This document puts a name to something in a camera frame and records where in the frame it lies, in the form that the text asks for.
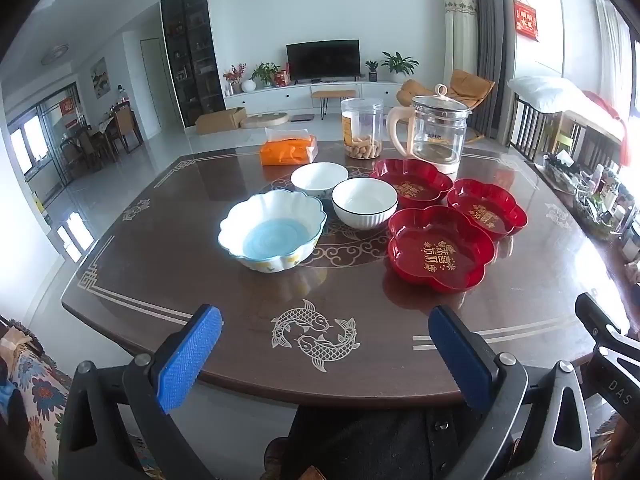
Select red cloth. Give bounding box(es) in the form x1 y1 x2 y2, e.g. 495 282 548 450
582 91 633 126

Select white sheer curtain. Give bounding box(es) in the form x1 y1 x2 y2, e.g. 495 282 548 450
595 0 632 106

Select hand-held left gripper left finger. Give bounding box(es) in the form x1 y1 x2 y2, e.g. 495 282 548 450
59 304 223 480

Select white ribbed bowl black rim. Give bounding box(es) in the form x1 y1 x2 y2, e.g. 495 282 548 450
331 178 399 231

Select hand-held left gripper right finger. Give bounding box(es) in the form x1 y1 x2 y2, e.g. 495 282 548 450
428 305 593 480

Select glass kettle cream handle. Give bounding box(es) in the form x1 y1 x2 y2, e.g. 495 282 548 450
386 84 472 176

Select floral blanket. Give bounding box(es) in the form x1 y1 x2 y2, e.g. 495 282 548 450
0 317 166 480

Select small white bowl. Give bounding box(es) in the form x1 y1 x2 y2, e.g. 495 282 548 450
291 162 349 199

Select white door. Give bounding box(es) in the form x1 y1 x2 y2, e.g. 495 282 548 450
140 39 166 128

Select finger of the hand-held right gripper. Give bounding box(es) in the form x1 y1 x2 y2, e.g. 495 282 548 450
575 292 640 357

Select tall black display cabinet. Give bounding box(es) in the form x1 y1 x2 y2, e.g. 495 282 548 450
160 0 227 128

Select black flat television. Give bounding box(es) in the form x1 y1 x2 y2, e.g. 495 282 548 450
286 39 361 82

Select clear plastic snack jar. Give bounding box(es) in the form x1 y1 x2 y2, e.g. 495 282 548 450
341 97 385 160

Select cardboard box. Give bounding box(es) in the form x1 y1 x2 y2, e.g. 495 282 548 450
195 107 247 136

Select grey curtain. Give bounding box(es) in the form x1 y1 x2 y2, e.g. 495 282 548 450
460 0 516 146

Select large green potted plant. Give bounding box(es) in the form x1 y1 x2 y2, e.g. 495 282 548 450
381 51 420 83

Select wooden dining chair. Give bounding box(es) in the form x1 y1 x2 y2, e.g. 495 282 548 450
114 106 145 155
60 132 108 171

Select red wall hanging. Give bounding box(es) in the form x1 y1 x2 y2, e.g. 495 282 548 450
513 0 541 42

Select orange rocking chair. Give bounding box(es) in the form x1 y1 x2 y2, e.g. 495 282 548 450
397 69 496 141

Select red flower-shaped plate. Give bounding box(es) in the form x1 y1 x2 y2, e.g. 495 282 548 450
446 178 529 241
371 158 454 209
388 205 496 293

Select red flowers in vase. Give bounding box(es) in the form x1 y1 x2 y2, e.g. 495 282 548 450
223 64 248 96

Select basket of bottles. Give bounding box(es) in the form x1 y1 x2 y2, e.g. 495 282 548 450
542 150 640 241

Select bushy green potted plant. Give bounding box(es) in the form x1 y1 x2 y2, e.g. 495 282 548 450
251 62 281 88

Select covered standing air conditioner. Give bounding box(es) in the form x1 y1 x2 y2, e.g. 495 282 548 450
443 0 479 83

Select white television cabinet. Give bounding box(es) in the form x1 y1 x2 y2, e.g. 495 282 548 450
223 80 407 117

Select person's right forearm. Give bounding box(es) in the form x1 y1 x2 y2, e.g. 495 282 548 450
607 410 640 480

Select beige round floor cushion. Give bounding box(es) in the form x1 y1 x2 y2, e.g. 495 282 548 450
241 112 290 130

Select framed wall painting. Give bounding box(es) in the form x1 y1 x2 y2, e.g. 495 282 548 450
90 57 111 98

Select white pillow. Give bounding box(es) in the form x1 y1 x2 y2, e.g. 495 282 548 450
507 76 626 143

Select dark wooden rack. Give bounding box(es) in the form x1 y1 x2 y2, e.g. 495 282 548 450
510 92 626 166

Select person's dark clothing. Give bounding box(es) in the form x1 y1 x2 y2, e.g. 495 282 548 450
265 400 501 480

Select scalloped white and blue bowl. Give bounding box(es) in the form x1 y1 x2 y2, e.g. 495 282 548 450
218 190 327 274

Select orange tissue pack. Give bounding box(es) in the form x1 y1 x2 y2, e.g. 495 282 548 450
260 128 319 167

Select small wooden bench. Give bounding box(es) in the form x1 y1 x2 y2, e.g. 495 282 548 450
310 89 357 120

